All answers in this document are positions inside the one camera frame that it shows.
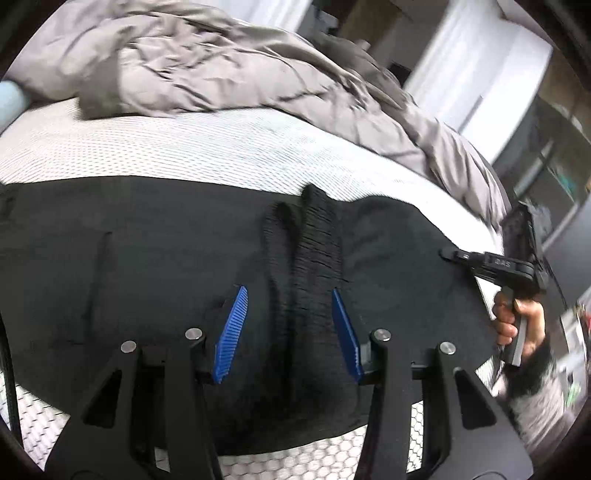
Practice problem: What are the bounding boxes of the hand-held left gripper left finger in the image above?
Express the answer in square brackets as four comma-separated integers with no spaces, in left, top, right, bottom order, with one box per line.
[44,285,250,480]

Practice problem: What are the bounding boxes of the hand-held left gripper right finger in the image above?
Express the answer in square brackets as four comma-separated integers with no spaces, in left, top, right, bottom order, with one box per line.
[331,288,533,480]

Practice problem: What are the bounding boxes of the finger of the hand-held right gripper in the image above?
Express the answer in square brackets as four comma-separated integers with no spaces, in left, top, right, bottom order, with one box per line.
[437,246,481,267]

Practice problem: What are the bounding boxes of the black pants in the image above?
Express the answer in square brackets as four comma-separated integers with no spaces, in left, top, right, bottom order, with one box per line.
[0,178,498,456]

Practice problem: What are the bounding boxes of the person's right forearm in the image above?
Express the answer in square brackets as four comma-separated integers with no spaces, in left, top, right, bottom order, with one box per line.
[500,340,579,457]

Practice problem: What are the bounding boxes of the person's right hand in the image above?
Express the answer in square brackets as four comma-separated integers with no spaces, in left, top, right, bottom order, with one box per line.
[491,290,549,366]

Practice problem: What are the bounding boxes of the dark shelf unit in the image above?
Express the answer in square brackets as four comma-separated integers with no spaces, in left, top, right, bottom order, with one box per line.
[493,82,591,261]

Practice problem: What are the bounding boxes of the white curtain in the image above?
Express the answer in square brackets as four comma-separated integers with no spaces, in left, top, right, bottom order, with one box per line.
[405,8,555,160]

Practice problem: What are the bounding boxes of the bed with honeycomb sheet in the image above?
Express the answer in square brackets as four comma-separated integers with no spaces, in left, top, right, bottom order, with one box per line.
[0,96,514,480]

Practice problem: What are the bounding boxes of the grey duvet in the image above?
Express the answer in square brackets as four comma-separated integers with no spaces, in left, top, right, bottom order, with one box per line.
[8,0,514,228]

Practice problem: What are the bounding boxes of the light blue pillow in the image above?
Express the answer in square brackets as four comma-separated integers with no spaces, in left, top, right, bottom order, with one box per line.
[0,80,31,134]

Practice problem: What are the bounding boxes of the black cable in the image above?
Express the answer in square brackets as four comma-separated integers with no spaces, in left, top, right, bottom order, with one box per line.
[0,311,23,441]

